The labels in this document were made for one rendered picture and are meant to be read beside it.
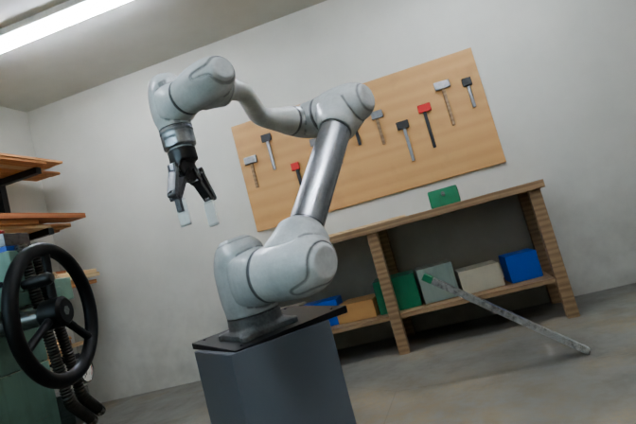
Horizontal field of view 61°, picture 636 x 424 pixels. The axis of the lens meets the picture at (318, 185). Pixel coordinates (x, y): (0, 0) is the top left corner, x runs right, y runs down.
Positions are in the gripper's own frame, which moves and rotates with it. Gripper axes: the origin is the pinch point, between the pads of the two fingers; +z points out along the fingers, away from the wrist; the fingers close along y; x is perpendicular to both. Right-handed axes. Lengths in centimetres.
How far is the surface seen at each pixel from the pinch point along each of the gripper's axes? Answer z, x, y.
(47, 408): 33, -37, 24
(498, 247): 38, 60, -297
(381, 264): 25, -11, -226
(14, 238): -3.8, -24.1, 35.0
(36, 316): 14.5, -16.2, 41.0
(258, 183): -67, -100, -275
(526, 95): -62, 115, -296
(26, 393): 29, -35, 30
